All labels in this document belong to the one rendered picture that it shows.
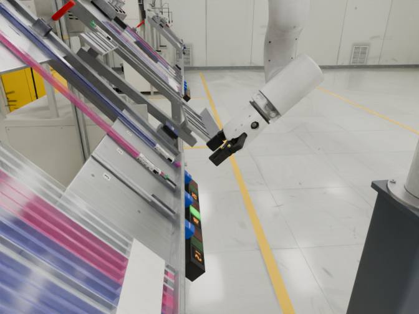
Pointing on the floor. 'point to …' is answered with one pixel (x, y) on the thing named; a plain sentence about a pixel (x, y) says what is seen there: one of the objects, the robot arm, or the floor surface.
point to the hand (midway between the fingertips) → (213, 152)
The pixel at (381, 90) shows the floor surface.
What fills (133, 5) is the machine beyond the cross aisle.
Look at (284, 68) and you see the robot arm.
